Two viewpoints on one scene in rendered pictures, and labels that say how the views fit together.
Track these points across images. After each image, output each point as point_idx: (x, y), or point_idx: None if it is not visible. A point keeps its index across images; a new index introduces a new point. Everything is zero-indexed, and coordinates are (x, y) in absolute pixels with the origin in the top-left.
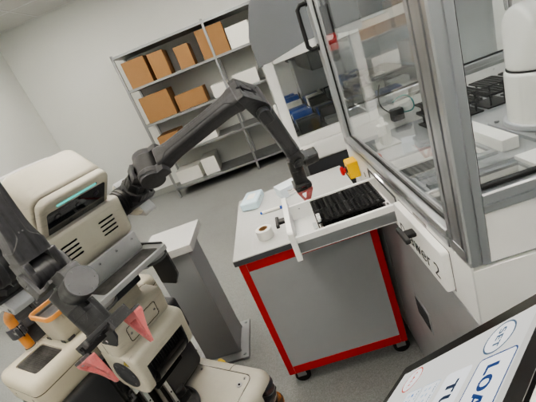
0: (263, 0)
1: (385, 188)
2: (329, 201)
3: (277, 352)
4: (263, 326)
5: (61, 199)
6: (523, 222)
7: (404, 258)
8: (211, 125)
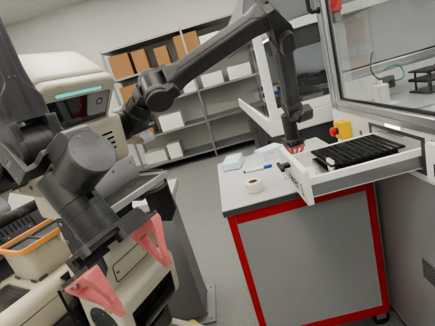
0: None
1: (403, 134)
2: (333, 150)
3: (245, 318)
4: (229, 292)
5: (61, 90)
6: None
7: (414, 215)
8: (232, 44)
